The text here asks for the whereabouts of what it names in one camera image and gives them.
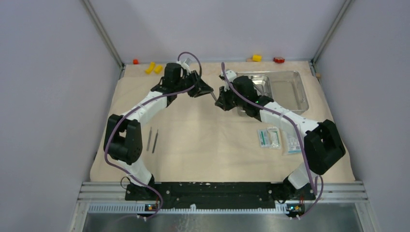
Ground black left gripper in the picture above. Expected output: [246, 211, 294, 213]
[175, 70, 214, 98]

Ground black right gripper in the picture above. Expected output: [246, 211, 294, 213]
[216, 84, 246, 112]

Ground small steel instrument tray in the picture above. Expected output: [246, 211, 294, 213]
[237, 72, 273, 99]

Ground beige wrapping cloth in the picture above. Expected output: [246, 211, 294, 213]
[89, 66, 356, 184]

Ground teal white sterile packet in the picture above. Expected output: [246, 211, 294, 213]
[257, 129, 271, 148]

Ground large steel tray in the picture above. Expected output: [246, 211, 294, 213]
[234, 71, 310, 118]

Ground blue white sterile pouch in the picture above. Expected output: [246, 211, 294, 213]
[281, 131, 301, 155]

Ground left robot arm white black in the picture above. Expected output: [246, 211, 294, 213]
[103, 61, 213, 200]

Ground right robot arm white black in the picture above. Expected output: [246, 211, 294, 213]
[215, 75, 346, 199]

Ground yellow block left two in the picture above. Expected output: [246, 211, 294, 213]
[153, 65, 163, 74]

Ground yellow block at back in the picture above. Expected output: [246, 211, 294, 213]
[251, 54, 263, 62]

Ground yellow block left one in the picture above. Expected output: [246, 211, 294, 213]
[145, 62, 156, 74]

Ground red object at back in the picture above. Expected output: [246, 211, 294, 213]
[273, 57, 285, 63]

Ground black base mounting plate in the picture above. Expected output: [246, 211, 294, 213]
[125, 182, 316, 209]

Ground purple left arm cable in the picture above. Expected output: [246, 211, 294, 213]
[104, 51, 203, 221]

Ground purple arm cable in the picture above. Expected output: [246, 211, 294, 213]
[104, 51, 203, 221]
[221, 62, 324, 219]

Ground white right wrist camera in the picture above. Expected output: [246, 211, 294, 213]
[220, 70, 237, 91]

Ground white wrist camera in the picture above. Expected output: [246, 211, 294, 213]
[220, 70, 237, 91]
[177, 58, 192, 73]

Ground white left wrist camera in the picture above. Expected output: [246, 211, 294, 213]
[177, 58, 192, 73]

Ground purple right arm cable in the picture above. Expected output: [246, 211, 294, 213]
[221, 62, 324, 219]

